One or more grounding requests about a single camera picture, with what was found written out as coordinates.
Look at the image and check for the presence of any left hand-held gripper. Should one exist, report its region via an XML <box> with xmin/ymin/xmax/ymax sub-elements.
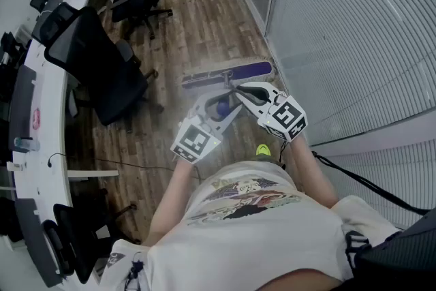
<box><xmin>170</xmin><ymin>91</ymin><xmax>243</xmax><ymax>165</ymax></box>

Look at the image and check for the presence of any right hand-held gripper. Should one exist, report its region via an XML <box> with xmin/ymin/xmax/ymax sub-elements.
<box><xmin>234</xmin><ymin>81</ymin><xmax>308</xmax><ymax>143</ymax></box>

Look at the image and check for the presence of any purple mop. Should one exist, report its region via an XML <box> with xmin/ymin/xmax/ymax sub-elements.
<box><xmin>179</xmin><ymin>60</ymin><xmax>276</xmax><ymax>117</ymax></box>

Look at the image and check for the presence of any person's left forearm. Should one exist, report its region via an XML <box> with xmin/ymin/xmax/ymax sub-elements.
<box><xmin>141</xmin><ymin>158</ymin><xmax>205</xmax><ymax>246</ymax></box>

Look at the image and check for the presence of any person's right forearm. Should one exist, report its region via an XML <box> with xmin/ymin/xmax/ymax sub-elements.
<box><xmin>289</xmin><ymin>138</ymin><xmax>340</xmax><ymax>209</ymax></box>

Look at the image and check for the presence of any neon yellow shoe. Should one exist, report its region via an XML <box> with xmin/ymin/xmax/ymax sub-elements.
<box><xmin>255</xmin><ymin>143</ymin><xmax>273</xmax><ymax>158</ymax></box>

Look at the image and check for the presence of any black mesh office chair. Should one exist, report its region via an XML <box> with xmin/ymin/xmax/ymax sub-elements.
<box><xmin>39</xmin><ymin>3</ymin><xmax>159</xmax><ymax>127</ymax></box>

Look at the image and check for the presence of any white printed t-shirt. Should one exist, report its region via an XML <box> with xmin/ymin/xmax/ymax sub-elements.
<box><xmin>98</xmin><ymin>159</ymin><xmax>403</xmax><ymax>291</ymax></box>

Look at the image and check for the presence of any white curved desk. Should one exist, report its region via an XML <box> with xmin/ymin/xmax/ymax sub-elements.
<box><xmin>6</xmin><ymin>0</ymin><xmax>127</xmax><ymax>291</ymax></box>

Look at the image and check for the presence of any clear water bottle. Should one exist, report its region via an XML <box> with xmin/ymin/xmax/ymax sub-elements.
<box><xmin>13</xmin><ymin>136</ymin><xmax>40</xmax><ymax>151</ymax></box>

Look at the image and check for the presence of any black bag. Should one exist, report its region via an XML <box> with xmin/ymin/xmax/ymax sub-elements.
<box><xmin>345</xmin><ymin>207</ymin><xmax>436</xmax><ymax>291</ymax></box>

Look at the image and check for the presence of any long black cable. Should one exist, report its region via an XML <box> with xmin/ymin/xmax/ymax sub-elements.
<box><xmin>46</xmin><ymin>152</ymin><xmax>202</xmax><ymax>181</ymax></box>

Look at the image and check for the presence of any black strap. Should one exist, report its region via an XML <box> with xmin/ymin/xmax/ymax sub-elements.
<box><xmin>311</xmin><ymin>150</ymin><xmax>430</xmax><ymax>215</ymax></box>

